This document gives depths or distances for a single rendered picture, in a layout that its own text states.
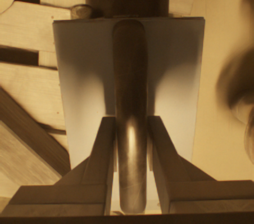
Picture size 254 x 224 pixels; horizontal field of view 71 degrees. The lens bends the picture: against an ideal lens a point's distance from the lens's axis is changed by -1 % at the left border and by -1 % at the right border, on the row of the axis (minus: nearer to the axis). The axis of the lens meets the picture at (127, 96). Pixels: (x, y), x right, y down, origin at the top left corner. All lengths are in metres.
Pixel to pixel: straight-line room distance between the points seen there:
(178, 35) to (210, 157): 0.64
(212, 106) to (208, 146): 0.15
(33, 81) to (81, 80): 0.33
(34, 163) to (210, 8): 0.63
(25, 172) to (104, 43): 0.40
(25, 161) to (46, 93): 0.16
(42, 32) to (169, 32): 0.35
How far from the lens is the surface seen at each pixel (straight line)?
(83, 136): 0.20
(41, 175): 0.50
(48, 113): 0.51
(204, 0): 0.62
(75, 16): 0.19
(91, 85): 0.18
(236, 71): 0.68
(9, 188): 0.67
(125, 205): 0.18
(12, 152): 0.49
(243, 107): 0.64
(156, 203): 0.34
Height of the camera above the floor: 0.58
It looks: 73 degrees down
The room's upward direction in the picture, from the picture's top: 178 degrees clockwise
